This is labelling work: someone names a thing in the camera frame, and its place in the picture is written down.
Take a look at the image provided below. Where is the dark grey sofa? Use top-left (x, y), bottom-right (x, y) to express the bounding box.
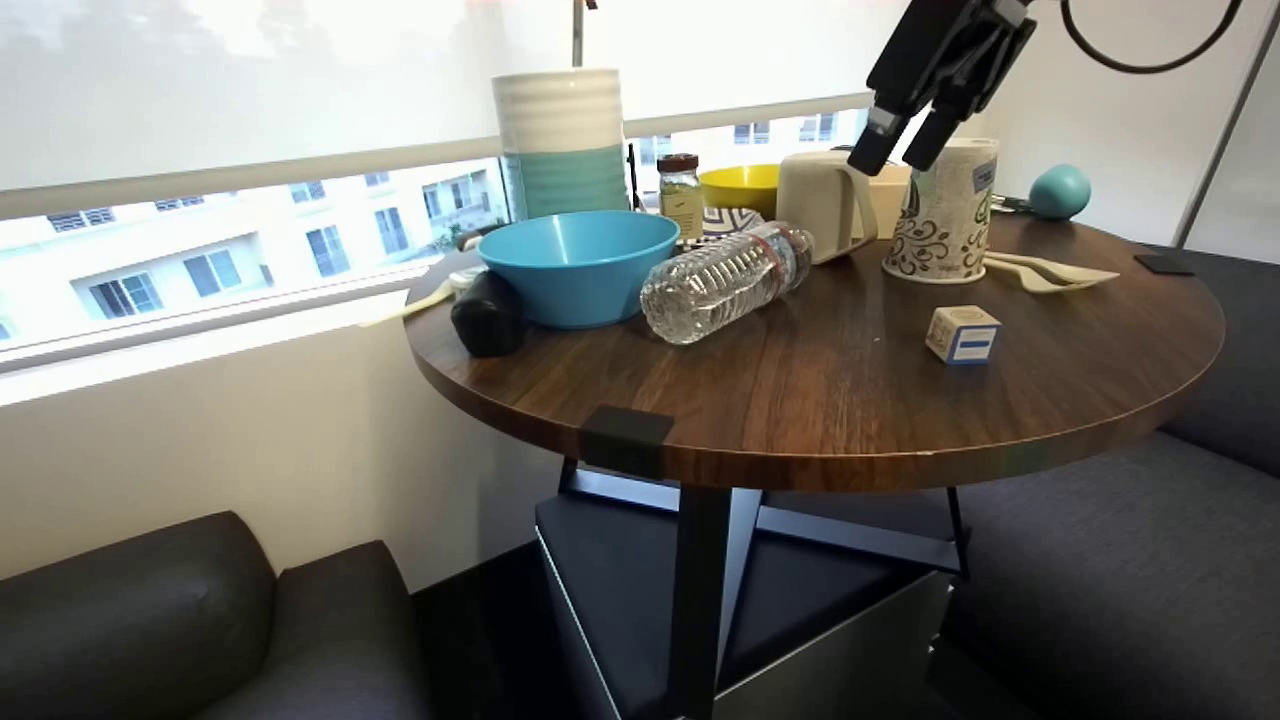
top-left (930, 237), bottom-right (1280, 720)

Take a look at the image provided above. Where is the round dark wooden table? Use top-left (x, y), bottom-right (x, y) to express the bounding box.
top-left (399, 204), bottom-right (1230, 720)

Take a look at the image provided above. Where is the onion salt spice jar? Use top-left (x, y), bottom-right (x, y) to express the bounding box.
top-left (655, 149), bottom-right (709, 246)

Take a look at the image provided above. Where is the black leather armchair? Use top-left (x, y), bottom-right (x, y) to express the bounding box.
top-left (0, 507), bottom-right (430, 720)

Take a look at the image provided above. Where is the black rectangular table patch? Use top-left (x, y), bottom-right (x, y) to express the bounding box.
top-left (1130, 246), bottom-right (1201, 278)
top-left (575, 404), bottom-right (674, 481)

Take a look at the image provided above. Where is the white roller blind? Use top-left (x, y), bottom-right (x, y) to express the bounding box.
top-left (0, 0), bottom-right (924, 224)

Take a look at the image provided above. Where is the small wooden cube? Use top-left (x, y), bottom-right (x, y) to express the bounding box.
top-left (924, 300), bottom-right (1005, 379)

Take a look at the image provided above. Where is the yellow bowl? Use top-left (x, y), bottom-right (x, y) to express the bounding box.
top-left (700, 158), bottom-right (785, 224)

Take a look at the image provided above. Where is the patterned paper cup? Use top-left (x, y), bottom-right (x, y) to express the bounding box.
top-left (879, 131), bottom-right (1005, 286)

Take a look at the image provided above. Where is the blue plastic bowl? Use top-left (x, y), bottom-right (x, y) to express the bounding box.
top-left (474, 208), bottom-right (684, 331)

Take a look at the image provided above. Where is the white plastic fork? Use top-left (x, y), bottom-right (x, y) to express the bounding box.
top-left (1011, 269), bottom-right (1101, 300)

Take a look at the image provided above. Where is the clear plastic water bottle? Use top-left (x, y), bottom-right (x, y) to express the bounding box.
top-left (636, 217), bottom-right (814, 350)

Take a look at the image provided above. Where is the teal ball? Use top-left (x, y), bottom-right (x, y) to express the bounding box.
top-left (1024, 158), bottom-right (1097, 229)

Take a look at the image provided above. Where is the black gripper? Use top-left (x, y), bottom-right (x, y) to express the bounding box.
top-left (843, 0), bottom-right (1041, 179)

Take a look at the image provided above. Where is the white plastic spoon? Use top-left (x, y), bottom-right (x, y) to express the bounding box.
top-left (979, 246), bottom-right (1125, 286)

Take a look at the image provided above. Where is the glass window white frame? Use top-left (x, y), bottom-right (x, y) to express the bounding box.
top-left (0, 90), bottom-right (884, 407)

